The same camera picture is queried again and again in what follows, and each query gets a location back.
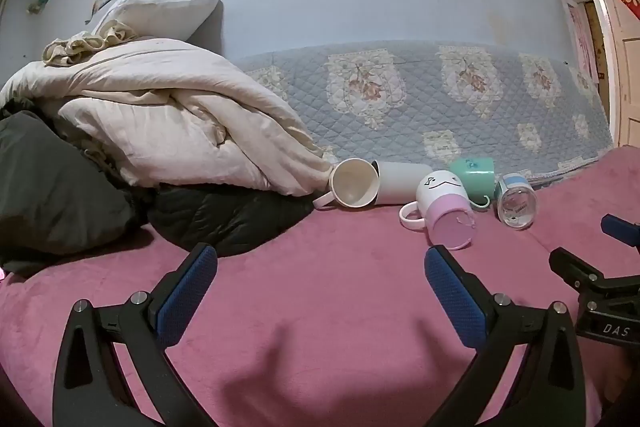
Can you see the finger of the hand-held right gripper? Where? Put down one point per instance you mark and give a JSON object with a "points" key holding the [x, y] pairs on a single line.
{"points": [[575, 264], [620, 229]]}

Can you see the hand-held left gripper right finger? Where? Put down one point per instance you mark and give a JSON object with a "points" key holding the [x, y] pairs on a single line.
{"points": [[456, 299]]}

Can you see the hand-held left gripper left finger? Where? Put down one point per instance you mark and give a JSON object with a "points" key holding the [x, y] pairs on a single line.
{"points": [[186, 293]]}

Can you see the clear glass cup blue band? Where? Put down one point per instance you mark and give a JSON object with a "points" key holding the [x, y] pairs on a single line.
{"points": [[517, 204]]}

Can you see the plain white cup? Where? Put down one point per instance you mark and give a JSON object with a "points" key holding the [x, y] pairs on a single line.
{"points": [[405, 182]]}

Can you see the pink and white face mug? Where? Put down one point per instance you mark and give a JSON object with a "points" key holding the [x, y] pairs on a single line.
{"points": [[447, 212]]}

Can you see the black quilted jacket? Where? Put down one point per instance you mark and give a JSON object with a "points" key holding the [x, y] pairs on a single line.
{"points": [[235, 217]]}

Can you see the green mug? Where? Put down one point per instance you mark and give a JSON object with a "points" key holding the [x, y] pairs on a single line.
{"points": [[475, 177]]}

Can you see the pink plush blanket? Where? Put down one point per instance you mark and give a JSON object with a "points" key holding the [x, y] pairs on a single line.
{"points": [[325, 287]]}

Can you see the cream wooden door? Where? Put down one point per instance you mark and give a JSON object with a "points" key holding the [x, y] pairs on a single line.
{"points": [[622, 72]]}

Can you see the dark grey cloth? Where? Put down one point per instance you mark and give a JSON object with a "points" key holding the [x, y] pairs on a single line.
{"points": [[55, 187]]}

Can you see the blue floral quilted mattress pad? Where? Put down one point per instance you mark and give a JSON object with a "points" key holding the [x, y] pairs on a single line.
{"points": [[425, 117]]}

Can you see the cream quilt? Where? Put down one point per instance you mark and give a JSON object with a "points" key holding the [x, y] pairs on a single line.
{"points": [[175, 107]]}

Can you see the beige crumpled cloth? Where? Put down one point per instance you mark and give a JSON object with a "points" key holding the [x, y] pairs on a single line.
{"points": [[85, 44]]}

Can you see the white pillow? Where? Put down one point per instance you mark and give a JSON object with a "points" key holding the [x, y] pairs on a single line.
{"points": [[160, 14]]}

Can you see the pink wall poster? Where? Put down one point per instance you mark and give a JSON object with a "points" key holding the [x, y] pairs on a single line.
{"points": [[584, 39]]}

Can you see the peeling wall sticker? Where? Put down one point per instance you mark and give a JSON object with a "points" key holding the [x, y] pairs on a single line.
{"points": [[99, 4]]}

